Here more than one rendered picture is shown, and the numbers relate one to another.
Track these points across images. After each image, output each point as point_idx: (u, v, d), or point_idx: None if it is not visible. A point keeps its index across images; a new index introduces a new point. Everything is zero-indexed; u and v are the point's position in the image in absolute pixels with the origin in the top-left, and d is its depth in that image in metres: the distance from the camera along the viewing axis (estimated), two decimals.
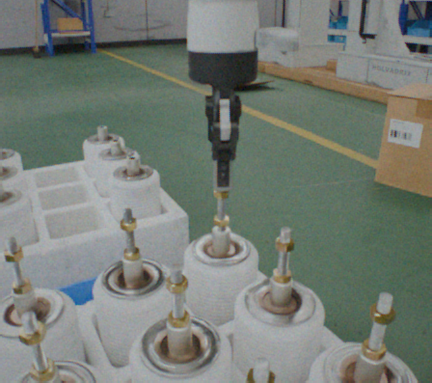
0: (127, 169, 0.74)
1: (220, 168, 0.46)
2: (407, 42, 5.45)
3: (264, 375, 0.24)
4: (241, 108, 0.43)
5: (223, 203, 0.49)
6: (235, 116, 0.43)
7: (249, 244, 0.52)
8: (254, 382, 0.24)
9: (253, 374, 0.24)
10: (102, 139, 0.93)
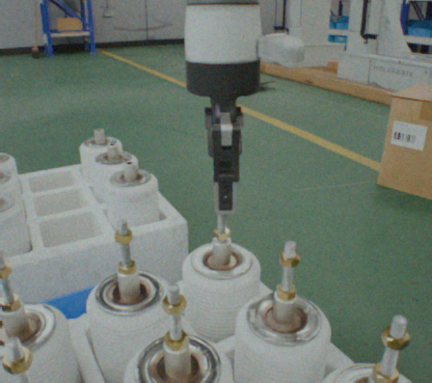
0: (124, 174, 0.72)
1: (222, 190, 0.40)
2: (408, 42, 5.42)
3: None
4: (243, 118, 0.40)
5: (222, 214, 0.46)
6: None
7: (251, 255, 0.49)
8: None
9: None
10: (99, 142, 0.91)
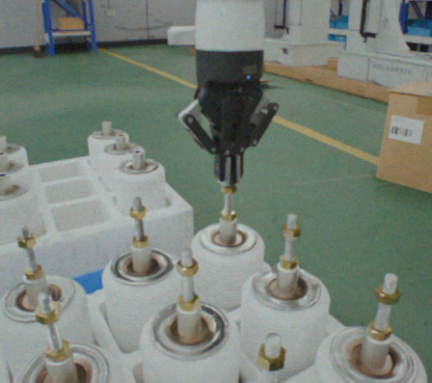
0: (133, 162, 0.75)
1: (241, 157, 0.49)
2: (407, 41, 5.46)
3: (276, 349, 0.25)
4: None
5: (231, 195, 0.50)
6: None
7: (256, 234, 0.53)
8: (265, 356, 0.25)
9: (264, 349, 0.25)
10: (107, 134, 0.94)
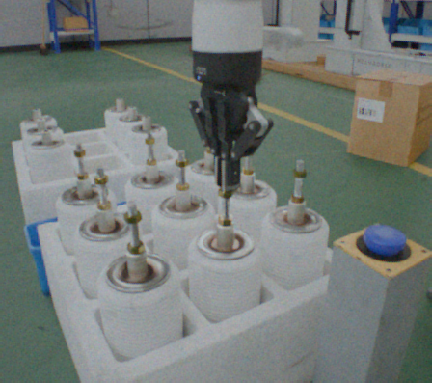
0: (143, 125, 0.98)
1: (232, 167, 0.46)
2: (398, 41, 5.69)
3: None
4: None
5: None
6: None
7: (194, 162, 0.77)
8: (230, 189, 0.48)
9: (226, 190, 0.48)
10: (121, 109, 1.18)
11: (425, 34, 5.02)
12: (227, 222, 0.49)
